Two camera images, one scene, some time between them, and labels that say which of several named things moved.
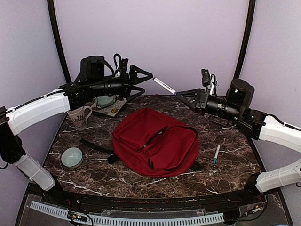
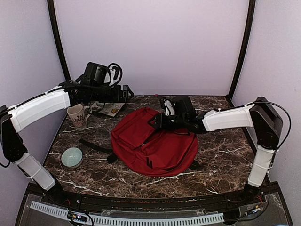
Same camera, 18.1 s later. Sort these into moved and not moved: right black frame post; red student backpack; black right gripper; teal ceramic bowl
Moved: black right gripper
Not moved: right black frame post; red student backpack; teal ceramic bowl
